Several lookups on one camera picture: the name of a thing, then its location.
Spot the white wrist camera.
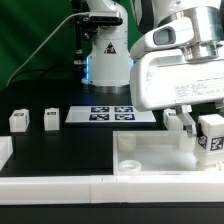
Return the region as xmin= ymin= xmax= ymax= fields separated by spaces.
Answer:
xmin=130 ymin=26 xmax=194 ymax=60

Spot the white square tabletop part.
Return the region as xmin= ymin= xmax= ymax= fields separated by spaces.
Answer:
xmin=113 ymin=131 xmax=224 ymax=176

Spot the grey cable left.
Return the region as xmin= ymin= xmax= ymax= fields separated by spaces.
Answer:
xmin=6 ymin=11 xmax=91 ymax=87

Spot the black cable on table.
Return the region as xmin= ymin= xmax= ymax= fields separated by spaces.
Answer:
xmin=13 ymin=64 xmax=88 ymax=81

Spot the white fiducial marker plate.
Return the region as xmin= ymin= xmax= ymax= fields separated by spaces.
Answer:
xmin=66 ymin=106 xmax=156 ymax=123

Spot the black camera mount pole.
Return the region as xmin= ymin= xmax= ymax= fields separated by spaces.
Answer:
xmin=70 ymin=0 xmax=97 ymax=66

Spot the white U-shaped obstacle fence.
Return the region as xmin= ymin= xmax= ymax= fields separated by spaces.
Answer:
xmin=0 ymin=133 xmax=224 ymax=205

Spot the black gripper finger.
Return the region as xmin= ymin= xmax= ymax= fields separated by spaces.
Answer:
xmin=175 ymin=105 xmax=197 ymax=138

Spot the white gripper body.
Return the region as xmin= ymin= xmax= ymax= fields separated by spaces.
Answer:
xmin=130 ymin=53 xmax=224 ymax=111

